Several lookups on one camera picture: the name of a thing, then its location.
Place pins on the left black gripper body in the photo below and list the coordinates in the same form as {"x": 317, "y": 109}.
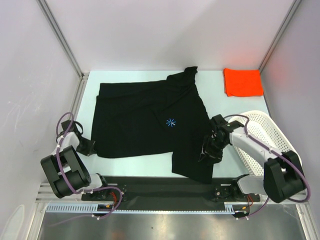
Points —
{"x": 85, "y": 147}

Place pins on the aluminium frame rail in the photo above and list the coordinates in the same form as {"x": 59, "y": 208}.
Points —
{"x": 46, "y": 195}

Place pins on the left aluminium corner post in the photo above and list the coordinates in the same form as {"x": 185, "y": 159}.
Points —
{"x": 53, "y": 23}

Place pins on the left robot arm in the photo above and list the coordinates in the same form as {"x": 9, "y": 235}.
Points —
{"x": 65, "y": 171}

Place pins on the right aluminium corner post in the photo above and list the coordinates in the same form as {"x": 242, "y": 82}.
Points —
{"x": 280, "y": 32}

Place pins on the aluminium corner post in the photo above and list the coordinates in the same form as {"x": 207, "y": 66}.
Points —
{"x": 53, "y": 23}
{"x": 280, "y": 32}

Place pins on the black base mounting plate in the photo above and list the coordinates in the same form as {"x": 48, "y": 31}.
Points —
{"x": 172, "y": 192}

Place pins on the folded orange t-shirt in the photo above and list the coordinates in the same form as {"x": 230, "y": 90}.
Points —
{"x": 242, "y": 83}

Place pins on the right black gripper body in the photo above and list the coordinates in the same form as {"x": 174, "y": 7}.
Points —
{"x": 210, "y": 152}

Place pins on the black t-shirt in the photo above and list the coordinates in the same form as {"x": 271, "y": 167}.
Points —
{"x": 156, "y": 117}

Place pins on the white slotted cable duct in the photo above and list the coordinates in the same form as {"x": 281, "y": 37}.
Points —
{"x": 104, "y": 208}

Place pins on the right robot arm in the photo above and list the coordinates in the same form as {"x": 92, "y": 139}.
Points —
{"x": 283, "y": 175}

